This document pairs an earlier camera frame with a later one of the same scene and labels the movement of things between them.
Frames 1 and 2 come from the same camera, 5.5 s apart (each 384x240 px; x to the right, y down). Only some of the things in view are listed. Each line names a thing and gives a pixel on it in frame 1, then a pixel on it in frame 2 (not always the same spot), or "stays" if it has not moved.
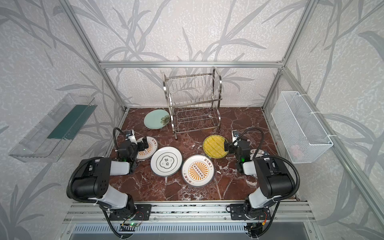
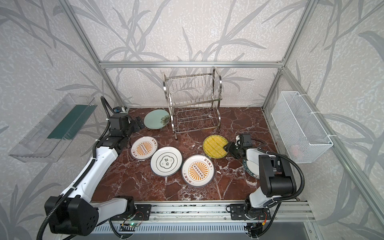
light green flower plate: x=157 y=119 stays
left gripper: x=137 y=144 to x=135 y=124
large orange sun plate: x=197 y=170 stays
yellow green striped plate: x=213 y=146 stays
